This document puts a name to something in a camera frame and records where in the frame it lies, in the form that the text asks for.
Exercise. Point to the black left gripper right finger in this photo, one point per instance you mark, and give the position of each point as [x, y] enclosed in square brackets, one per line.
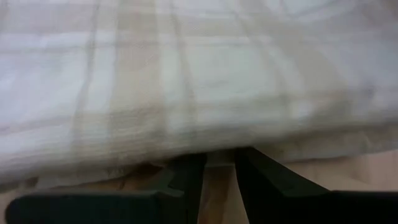
[295, 207]

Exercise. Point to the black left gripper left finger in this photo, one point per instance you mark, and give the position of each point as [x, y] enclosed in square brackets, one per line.
[109, 208]

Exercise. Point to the white checked towel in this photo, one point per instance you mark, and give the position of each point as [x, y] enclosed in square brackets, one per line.
[199, 77]

